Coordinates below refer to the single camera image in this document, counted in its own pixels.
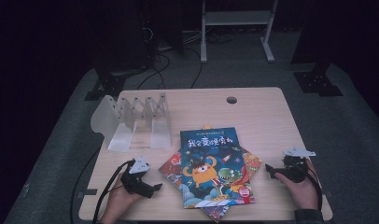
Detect clear folding book rack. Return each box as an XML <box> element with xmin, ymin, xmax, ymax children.
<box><xmin>90</xmin><ymin>91</ymin><xmax>174</xmax><ymax>153</ymax></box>

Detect blue monster picture book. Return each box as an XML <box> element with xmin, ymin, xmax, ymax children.
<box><xmin>179</xmin><ymin>127</ymin><xmax>256</xmax><ymax>210</ymax></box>

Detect light blue animals picture book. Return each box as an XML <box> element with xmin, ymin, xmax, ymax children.
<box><xmin>158</xmin><ymin>124</ymin><xmax>263</xmax><ymax>224</ymax></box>

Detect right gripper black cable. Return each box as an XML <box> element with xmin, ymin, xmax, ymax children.
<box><xmin>289</xmin><ymin>158</ymin><xmax>323</xmax><ymax>212</ymax></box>

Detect white metal stand frame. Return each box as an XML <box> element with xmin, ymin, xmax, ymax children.
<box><xmin>200</xmin><ymin>0</ymin><xmax>280</xmax><ymax>64</ymax></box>

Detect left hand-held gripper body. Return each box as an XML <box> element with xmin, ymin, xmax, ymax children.
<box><xmin>120</xmin><ymin>156</ymin><xmax>156</xmax><ymax>199</ymax></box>

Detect person's right hand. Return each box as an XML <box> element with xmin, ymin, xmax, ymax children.
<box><xmin>274</xmin><ymin>158</ymin><xmax>320</xmax><ymax>212</ymax></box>

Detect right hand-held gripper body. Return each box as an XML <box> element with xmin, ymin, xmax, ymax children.
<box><xmin>272</xmin><ymin>147</ymin><xmax>316</xmax><ymax>184</ymax></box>

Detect black floor cables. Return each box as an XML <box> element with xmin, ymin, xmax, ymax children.
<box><xmin>135</xmin><ymin>27</ymin><xmax>238</xmax><ymax>91</ymax></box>

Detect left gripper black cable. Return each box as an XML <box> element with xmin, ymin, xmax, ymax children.
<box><xmin>91</xmin><ymin>159</ymin><xmax>136</xmax><ymax>224</ymax></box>

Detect black cable beside table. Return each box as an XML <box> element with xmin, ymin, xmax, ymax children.
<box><xmin>69</xmin><ymin>148</ymin><xmax>102</xmax><ymax>224</ymax></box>

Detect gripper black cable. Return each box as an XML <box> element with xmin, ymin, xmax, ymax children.
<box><xmin>289</xmin><ymin>158</ymin><xmax>323</xmax><ymax>212</ymax></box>
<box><xmin>91</xmin><ymin>159</ymin><xmax>136</xmax><ymax>224</ymax></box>

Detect person's left hand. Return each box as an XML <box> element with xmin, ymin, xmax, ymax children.
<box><xmin>105</xmin><ymin>173</ymin><xmax>143</xmax><ymax>219</ymax></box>

